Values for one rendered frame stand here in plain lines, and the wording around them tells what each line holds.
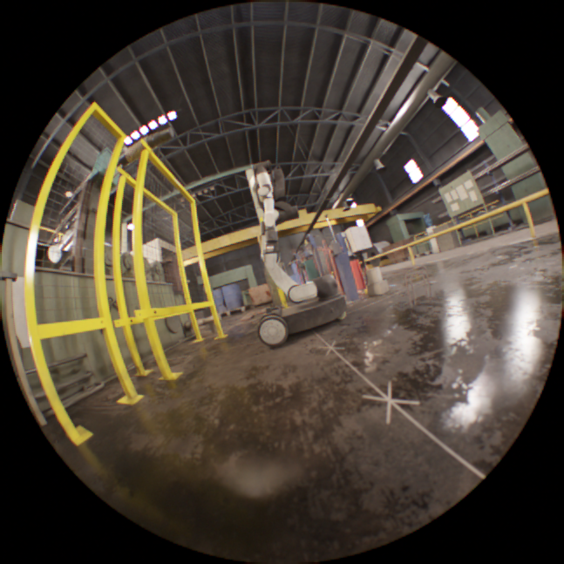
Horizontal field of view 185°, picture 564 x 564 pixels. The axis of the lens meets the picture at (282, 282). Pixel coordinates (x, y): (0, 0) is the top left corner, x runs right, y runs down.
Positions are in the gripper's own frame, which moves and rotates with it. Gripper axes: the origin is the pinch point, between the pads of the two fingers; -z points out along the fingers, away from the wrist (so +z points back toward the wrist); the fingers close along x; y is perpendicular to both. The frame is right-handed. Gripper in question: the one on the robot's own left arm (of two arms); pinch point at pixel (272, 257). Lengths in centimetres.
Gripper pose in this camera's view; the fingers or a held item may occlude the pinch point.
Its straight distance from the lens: 118.1
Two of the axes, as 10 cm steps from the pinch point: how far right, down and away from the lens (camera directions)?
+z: -0.8, -10.0, 0.4
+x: -10.0, 0.8, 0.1
